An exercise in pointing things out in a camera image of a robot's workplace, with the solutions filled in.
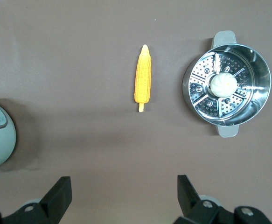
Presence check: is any grey electric cooking pot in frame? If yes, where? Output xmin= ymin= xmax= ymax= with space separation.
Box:
xmin=0 ymin=97 xmax=17 ymax=183

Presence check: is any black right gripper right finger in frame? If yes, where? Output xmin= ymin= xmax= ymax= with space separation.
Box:
xmin=174 ymin=174 xmax=272 ymax=224

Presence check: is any brown table mat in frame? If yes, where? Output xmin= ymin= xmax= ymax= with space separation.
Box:
xmin=0 ymin=0 xmax=272 ymax=224

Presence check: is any white steamed bun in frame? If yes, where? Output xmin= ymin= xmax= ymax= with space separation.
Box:
xmin=210 ymin=72 xmax=237 ymax=98

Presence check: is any stainless steel steamer pot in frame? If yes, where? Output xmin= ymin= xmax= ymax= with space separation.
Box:
xmin=181 ymin=30 xmax=272 ymax=138

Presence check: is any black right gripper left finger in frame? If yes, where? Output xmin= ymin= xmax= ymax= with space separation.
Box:
xmin=0 ymin=176 xmax=73 ymax=224

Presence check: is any yellow corn cob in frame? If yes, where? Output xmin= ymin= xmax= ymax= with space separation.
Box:
xmin=133 ymin=44 xmax=152 ymax=113

